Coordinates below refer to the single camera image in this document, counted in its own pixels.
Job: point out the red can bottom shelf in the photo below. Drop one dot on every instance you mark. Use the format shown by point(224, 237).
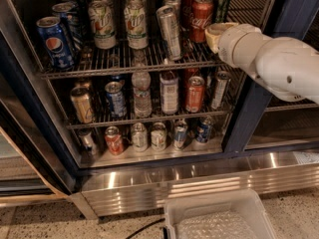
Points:
point(114, 140)

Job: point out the red can middle shelf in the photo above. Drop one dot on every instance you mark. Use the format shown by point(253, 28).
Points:
point(194, 94)

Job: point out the silver slim can behind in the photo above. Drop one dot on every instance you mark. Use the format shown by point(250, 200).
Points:
point(175, 4)

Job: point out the blue pepsi can bottom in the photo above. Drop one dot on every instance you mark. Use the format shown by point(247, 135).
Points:
point(203, 129)

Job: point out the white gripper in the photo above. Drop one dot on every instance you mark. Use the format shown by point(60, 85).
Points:
point(235, 45)

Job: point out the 7up can right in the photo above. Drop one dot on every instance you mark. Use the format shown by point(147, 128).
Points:
point(136, 25)

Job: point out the middle wire shelf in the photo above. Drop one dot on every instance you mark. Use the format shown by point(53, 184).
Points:
point(209, 74)

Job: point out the silver slim can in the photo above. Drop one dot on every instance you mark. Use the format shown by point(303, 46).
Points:
point(175, 4)
point(169, 28)

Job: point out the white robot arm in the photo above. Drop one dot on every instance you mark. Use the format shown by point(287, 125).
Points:
point(286, 67)

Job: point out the wire shelf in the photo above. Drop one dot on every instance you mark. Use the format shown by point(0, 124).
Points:
point(119, 60)
point(209, 74)

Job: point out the blue silver can bottom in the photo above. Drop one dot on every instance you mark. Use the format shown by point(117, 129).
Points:
point(179, 133)

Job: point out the silver can bottom left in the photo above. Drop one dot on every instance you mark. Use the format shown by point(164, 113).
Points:
point(88, 142)

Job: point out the clear water bottle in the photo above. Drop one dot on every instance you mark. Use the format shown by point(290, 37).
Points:
point(141, 81)

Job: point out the blue can middle shelf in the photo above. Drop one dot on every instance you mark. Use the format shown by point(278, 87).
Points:
point(116, 99)

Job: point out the open fridge door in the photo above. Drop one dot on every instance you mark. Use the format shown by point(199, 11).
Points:
point(32, 168)

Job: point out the red coke can top shelf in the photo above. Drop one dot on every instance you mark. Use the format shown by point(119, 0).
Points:
point(201, 15)

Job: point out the gold can middle shelf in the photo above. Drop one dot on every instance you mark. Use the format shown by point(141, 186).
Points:
point(81, 100)

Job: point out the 7up can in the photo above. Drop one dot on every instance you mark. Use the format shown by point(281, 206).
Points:
point(102, 25)
point(136, 25)

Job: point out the white green can bottom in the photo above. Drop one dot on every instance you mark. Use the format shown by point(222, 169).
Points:
point(158, 136)

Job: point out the blue can second row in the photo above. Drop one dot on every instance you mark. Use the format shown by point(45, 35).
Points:
point(69, 13)

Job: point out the white plastic bin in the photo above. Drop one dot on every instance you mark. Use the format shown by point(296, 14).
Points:
point(237, 214)

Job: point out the green can top shelf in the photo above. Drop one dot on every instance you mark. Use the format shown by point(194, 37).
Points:
point(220, 10)

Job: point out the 7up can left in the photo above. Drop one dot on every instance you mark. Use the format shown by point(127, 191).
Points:
point(102, 25)

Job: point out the silver slim can middle shelf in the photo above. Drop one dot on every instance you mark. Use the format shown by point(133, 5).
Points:
point(222, 79)

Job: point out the white can bottom shelf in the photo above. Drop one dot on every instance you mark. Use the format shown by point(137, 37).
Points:
point(139, 136)

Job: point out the top wire shelf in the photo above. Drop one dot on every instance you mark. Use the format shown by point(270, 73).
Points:
point(119, 60)

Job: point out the blue pepsi can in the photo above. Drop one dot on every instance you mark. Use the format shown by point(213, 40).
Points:
point(203, 129)
point(57, 42)

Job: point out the silver slim can front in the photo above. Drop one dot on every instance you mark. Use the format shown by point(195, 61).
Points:
point(169, 28)

